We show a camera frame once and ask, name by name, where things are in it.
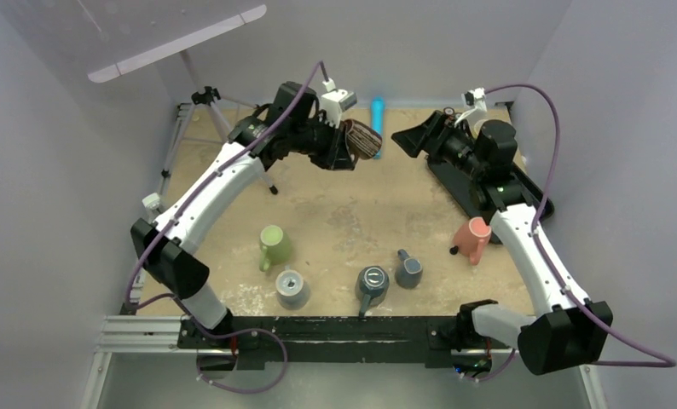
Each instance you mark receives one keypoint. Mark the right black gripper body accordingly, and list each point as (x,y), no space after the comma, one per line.
(451,141)

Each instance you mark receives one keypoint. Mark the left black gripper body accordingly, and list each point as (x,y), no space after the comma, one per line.
(321,142)

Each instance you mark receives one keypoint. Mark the brown mug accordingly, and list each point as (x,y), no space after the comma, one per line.
(361,139)

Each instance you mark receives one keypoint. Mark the green mug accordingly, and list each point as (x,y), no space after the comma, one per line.
(275,247)

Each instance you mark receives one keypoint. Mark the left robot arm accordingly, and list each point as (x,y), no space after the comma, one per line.
(297,121)

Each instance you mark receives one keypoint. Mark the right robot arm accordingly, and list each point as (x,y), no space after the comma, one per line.
(568,328)

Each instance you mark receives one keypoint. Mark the pink mug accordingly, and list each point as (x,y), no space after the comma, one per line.
(471,239)

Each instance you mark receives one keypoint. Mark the dark blue-grey mug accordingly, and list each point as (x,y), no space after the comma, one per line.
(371,287)

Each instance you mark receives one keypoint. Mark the slate blue mug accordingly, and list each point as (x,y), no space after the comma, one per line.
(409,271)

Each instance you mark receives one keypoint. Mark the light grey mug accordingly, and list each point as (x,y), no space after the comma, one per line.
(292,291)

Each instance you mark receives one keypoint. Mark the black tray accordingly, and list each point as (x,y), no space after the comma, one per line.
(458,185)

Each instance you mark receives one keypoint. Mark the blue cylinder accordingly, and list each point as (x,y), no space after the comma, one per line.
(377,111)

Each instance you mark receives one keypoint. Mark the tripod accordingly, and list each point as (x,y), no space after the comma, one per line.
(204,101)

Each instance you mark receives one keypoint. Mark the overhead light panel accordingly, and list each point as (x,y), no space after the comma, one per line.
(138,33)

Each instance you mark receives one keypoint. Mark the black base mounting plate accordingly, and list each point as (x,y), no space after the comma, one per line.
(432,341)

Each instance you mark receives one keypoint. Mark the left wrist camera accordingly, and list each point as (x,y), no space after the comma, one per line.
(335,102)

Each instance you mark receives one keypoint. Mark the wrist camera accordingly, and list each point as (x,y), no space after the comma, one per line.
(476,111)
(335,102)

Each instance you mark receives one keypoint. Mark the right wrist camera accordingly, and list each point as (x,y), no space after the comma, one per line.
(476,111)

